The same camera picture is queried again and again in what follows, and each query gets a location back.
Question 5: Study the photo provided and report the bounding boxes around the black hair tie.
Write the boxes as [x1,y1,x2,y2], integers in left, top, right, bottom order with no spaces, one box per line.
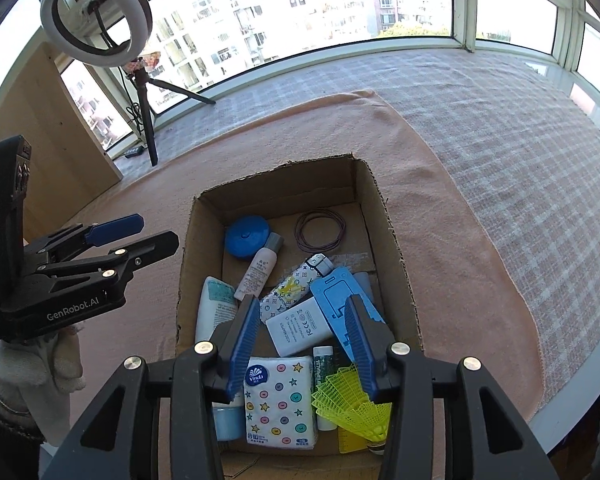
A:
[294,210,347,252]

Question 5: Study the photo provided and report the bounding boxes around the person's left hand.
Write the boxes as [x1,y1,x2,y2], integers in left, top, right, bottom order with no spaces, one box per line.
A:
[0,327,86,446]

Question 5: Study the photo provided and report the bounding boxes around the patterned lighter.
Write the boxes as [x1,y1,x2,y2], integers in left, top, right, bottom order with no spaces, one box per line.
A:
[260,254,333,321]

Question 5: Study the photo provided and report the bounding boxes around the patterned tissue pack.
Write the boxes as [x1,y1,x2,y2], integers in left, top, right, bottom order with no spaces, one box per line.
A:
[242,356,317,450]

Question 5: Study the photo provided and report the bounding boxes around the small white bottle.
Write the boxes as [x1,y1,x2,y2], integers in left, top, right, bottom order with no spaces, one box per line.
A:
[234,232,285,302]

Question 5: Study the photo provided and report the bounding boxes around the checkered cloth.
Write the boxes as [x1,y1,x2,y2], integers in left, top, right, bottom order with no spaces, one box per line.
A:
[115,47,600,441]

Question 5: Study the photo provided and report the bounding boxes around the yellow and black ruler card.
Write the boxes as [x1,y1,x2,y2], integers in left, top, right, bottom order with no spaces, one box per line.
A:
[337,427,376,456]

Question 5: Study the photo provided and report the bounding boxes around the black ring light cable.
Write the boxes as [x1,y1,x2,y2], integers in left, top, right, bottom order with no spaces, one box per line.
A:
[122,105,148,161]

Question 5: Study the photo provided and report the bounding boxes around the white ring light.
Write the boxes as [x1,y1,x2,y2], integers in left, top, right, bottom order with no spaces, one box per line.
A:
[40,0,153,68]

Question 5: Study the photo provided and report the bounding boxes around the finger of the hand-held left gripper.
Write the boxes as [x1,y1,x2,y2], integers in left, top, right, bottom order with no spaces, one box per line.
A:
[22,213,145,264]
[35,231,180,287]

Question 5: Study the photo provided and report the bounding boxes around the black tripod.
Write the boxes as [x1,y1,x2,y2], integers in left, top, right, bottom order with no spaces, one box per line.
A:
[125,67,217,167]

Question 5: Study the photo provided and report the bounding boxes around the green and white lip balm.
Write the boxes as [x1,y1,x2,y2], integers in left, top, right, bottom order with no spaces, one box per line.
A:
[312,345,337,431]

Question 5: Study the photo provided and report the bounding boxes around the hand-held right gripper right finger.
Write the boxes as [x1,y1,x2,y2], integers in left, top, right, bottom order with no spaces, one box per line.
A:
[343,295,551,480]

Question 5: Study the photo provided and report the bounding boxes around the large light wooden board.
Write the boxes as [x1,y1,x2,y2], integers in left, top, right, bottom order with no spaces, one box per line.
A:
[0,40,123,241]

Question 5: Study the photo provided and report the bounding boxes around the white window frame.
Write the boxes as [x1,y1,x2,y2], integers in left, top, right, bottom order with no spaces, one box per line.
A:
[0,0,600,161]

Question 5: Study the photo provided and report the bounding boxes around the white charger plug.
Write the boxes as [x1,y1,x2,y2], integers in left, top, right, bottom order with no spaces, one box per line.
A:
[266,296,351,357]

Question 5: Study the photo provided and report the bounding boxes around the cardboard box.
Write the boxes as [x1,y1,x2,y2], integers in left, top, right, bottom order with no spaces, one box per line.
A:
[175,154,426,461]

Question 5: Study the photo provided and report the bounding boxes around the blue round tape measure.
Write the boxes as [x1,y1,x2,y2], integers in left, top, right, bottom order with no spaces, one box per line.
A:
[225,216,271,261]

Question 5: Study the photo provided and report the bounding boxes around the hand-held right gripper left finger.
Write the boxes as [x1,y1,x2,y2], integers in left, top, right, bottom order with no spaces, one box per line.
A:
[40,294,262,480]

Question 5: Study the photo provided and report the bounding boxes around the yellow shuttlecock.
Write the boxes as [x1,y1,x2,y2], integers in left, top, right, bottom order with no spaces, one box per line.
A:
[311,366,393,456]

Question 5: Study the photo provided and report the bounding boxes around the white and blue sunscreen tube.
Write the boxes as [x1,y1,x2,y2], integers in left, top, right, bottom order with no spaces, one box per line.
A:
[195,276,246,442]

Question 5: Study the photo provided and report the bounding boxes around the blue phone stand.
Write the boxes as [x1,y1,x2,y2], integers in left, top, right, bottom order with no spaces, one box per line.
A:
[310,266,387,361]

